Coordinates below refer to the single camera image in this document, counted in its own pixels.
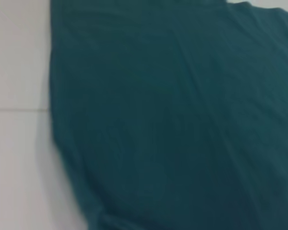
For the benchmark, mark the teal FREE print t-shirt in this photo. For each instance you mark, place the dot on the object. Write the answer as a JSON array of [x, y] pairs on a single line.
[[170, 115]]

